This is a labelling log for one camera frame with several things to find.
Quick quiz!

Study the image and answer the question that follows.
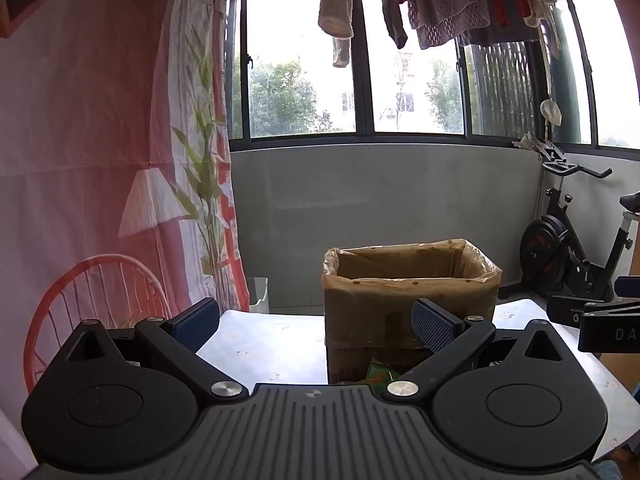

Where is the pink knit hanging sweater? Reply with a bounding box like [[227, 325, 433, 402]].
[[407, 0, 492, 51]]

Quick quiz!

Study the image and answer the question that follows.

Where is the white hanging bag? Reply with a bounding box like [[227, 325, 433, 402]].
[[540, 99, 562, 127]]

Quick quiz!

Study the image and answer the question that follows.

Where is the green snack packet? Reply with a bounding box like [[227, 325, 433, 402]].
[[366, 357, 404, 397]]

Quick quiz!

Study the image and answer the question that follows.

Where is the white plastic bin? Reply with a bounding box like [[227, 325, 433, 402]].
[[248, 277, 270, 314]]

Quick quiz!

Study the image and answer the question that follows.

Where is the brown cardboard box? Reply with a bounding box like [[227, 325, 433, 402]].
[[320, 239, 503, 387]]

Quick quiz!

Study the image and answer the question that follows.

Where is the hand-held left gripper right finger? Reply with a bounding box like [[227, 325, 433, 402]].
[[382, 298, 572, 402]]

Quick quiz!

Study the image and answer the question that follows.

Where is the black exercise bike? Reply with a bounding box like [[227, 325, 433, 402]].
[[502, 152, 640, 305]]

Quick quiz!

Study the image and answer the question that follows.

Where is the grey hanging garment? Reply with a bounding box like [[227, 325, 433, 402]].
[[372, 0, 412, 51]]

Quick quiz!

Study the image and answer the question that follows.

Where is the clear plastic liner bag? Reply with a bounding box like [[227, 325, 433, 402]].
[[321, 239, 503, 292]]

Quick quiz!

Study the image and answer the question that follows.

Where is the beige hanging garment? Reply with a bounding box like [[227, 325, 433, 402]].
[[318, 0, 356, 69]]

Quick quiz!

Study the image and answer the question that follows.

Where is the clutter on window sill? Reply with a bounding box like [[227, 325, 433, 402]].
[[512, 131, 567, 162]]

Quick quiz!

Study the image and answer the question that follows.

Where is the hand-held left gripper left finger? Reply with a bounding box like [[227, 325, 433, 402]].
[[66, 297, 249, 401]]

